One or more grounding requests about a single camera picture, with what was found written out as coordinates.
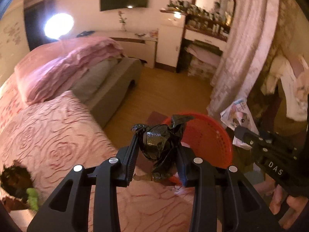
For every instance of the red plastic mesh waste basket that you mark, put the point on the red plastic mesh waste basket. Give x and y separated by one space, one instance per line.
209 140

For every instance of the person's right hand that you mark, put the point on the person's right hand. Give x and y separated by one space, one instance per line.
295 204

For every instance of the dark red floor mat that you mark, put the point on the dark red floor mat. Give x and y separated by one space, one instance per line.
156 118

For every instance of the dark brown bag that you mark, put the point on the dark brown bag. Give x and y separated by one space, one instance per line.
15 180

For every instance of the stool with plaid cover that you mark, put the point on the stool with plaid cover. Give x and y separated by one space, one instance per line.
204 59

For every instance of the white wardrobe with flower doors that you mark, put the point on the white wardrobe with flower doors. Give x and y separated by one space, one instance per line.
14 43

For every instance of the bed with rose bedspread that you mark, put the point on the bed with rose bedspread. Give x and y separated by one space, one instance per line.
50 138

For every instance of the pink lace curtain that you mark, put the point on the pink lace curtain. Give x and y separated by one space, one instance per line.
247 48

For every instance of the folded pink quilt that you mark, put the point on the folded pink quilt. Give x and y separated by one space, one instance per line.
53 68

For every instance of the dressing table with mirror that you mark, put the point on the dressing table with mirror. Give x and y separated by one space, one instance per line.
207 25

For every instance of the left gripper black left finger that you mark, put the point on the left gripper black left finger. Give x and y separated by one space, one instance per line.
89 190

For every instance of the printed paper wrapper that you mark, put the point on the printed paper wrapper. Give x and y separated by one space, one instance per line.
238 114

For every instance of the white low desk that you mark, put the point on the white low desk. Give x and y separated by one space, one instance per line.
137 46

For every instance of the green plastic packet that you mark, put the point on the green plastic packet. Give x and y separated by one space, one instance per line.
32 199

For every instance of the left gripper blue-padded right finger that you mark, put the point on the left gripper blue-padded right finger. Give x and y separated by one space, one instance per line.
222 190

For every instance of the hanging white clothes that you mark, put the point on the hanging white clothes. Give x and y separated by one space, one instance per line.
281 69

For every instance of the white cabinet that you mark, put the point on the white cabinet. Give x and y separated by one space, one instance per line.
170 35

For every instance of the black plastic bag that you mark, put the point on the black plastic bag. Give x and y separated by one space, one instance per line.
159 144

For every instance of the round ring lamp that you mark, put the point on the round ring lamp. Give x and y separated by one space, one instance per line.
58 25

